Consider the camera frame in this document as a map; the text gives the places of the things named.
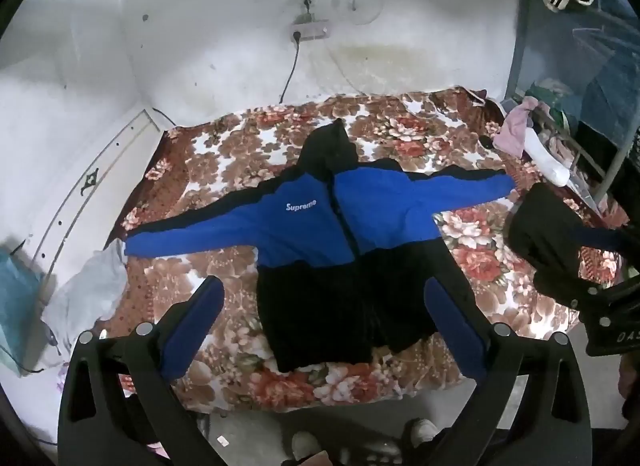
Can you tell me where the white crumpled cloth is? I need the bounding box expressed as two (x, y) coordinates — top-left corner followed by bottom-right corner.
(42, 245), (129, 344)

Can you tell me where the blue cloth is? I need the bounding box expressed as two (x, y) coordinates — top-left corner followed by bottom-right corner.
(570, 0), (640, 147)

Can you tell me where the floral blanket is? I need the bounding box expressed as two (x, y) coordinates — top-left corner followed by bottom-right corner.
(102, 86), (632, 415)

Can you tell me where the pink cloth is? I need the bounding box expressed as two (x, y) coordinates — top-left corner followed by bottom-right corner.
(493, 98), (542, 155)

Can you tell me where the white sock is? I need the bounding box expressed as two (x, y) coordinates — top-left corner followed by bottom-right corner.
(522, 128), (572, 187)

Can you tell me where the white power strip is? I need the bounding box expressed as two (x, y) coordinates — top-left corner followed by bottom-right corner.
(291, 20), (332, 42)

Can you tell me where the blue and black jacket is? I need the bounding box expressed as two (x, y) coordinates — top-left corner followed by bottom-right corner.
(124, 118), (517, 375)

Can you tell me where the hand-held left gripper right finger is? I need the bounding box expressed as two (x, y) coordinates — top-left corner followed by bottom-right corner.
(400, 277), (595, 466)

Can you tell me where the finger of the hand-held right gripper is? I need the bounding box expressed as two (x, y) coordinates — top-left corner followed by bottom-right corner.
(504, 183), (632, 253)
(531, 245), (626, 307)

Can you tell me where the teal bag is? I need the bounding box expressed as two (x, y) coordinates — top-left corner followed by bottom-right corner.
(0, 245), (47, 378)

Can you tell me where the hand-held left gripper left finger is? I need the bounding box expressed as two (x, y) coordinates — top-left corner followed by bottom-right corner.
(57, 276), (227, 466)

